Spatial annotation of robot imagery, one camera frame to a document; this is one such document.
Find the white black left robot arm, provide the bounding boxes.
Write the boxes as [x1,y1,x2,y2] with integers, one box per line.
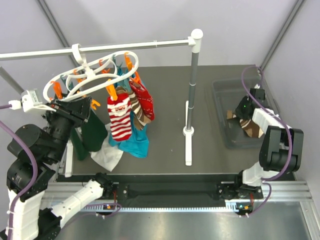
[0,97,114,240]

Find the red snowflake sock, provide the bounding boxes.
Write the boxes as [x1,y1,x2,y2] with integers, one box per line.
[129,80,155,121]

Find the white round clip hanger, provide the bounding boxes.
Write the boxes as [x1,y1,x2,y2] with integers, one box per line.
[42,43,140,101]

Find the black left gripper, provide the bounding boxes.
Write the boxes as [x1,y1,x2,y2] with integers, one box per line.
[43,95,94,162]

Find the red white striped sock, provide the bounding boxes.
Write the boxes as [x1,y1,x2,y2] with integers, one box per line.
[107,92,132,142]

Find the black base bar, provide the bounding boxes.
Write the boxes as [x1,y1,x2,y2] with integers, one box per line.
[109,181,253,207]

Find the silver clothes rack rail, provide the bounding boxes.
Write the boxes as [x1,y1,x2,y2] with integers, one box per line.
[0,28,204,61]

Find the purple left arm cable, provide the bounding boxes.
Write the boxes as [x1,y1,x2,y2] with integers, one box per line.
[0,103,39,240]

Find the orange clothes peg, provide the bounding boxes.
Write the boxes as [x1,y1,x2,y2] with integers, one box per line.
[105,84,118,101]

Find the orange peg holding snowflake sock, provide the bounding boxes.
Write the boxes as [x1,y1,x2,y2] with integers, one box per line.
[129,71,141,84]

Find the white rack foot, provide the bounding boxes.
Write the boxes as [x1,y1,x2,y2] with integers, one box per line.
[64,140,74,178]
[182,100,195,166]

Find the grey rack post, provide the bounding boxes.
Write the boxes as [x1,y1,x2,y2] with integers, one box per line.
[186,52,199,131]
[0,66,25,95]

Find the dark green cloth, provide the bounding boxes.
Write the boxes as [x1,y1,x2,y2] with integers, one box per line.
[70,109,108,161]

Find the white cloth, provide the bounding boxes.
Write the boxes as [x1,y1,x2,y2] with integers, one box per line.
[82,123,124,172]

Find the clear plastic bin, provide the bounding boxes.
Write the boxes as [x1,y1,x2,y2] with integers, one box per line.
[211,77,264,149]

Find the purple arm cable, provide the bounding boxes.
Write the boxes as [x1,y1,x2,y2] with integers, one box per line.
[0,103,39,240]
[241,65,295,216]

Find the brown striped sock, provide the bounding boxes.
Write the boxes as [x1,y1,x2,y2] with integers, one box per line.
[115,86,151,131]
[226,110,264,139]

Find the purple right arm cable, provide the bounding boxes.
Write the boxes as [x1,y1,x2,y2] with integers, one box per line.
[241,65,295,216]

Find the white rack left foot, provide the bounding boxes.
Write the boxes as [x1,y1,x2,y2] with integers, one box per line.
[64,140,74,178]

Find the grey rack left post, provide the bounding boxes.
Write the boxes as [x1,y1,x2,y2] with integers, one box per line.
[0,66,25,95]

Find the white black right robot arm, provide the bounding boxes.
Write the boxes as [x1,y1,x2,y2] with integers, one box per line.
[230,87,304,198]

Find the white rack right foot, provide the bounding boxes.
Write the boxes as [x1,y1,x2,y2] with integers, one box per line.
[182,100,195,166]

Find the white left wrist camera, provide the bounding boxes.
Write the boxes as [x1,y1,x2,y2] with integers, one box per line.
[8,89,57,114]

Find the grey rack right post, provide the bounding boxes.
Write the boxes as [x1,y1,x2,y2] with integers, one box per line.
[186,52,199,131]

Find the teal cloth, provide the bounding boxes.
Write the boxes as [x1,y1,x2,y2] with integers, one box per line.
[109,78,149,158]

